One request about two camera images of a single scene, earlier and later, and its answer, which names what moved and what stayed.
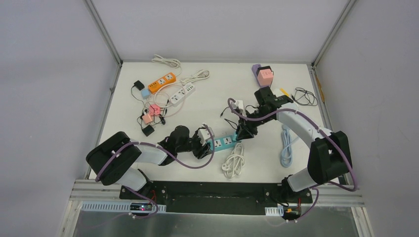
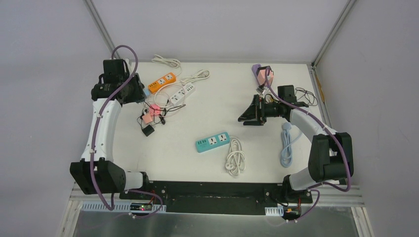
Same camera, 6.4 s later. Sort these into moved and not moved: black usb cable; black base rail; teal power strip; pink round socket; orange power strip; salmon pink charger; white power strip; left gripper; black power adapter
Moved: teal power strip; left gripper; black usb cable
Not moved: pink round socket; salmon pink charger; black power adapter; orange power strip; white power strip; black base rail
